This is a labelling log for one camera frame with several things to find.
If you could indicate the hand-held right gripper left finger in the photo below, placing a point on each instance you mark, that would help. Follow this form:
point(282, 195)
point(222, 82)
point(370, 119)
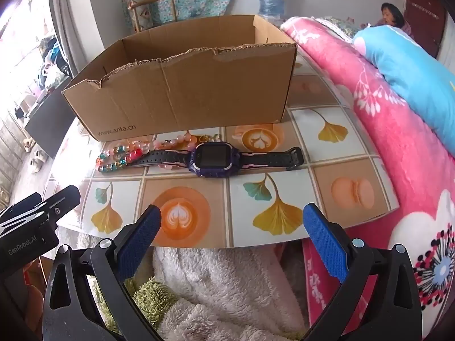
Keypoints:
point(142, 234)

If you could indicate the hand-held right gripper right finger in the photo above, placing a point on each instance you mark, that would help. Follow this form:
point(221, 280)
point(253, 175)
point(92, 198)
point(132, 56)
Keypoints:
point(325, 241)

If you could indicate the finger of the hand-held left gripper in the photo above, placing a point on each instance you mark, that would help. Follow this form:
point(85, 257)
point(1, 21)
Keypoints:
point(21, 204)
point(62, 202)

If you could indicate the purple black smartwatch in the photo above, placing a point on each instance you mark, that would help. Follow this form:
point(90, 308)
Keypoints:
point(209, 158)

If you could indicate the brown cardboard box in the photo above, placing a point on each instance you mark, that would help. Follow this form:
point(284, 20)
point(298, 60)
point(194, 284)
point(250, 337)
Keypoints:
point(177, 96)

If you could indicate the white slipper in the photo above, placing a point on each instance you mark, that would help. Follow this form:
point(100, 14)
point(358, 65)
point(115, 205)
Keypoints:
point(37, 160)
point(28, 144)

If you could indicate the dark cabinet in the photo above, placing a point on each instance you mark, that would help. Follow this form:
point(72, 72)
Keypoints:
point(46, 120)

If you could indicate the fluffy beige blanket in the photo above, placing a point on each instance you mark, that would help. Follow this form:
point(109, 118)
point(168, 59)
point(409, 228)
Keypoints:
point(220, 291)

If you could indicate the pink floral blanket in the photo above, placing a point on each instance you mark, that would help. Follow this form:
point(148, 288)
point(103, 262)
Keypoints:
point(391, 142)

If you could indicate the pile of clothes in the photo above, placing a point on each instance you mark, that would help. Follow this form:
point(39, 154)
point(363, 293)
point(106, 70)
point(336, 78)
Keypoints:
point(53, 60)

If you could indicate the grey curtain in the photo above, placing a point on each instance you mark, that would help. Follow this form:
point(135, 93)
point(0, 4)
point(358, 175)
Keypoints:
point(71, 25)

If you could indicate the blue pillow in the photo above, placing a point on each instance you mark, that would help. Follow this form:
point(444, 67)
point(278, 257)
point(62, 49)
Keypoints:
point(408, 64)

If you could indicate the lace trimmed quilt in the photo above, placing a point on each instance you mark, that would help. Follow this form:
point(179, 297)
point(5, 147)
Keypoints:
point(337, 25)

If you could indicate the wooden chair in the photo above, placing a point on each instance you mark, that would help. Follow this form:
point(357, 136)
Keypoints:
point(153, 0)

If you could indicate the blue water bottle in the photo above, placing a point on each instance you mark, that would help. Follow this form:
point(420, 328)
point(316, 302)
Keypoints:
point(272, 0)

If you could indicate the dark red wooden door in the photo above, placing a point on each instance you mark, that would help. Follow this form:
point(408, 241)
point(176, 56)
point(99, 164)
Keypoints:
point(423, 14)

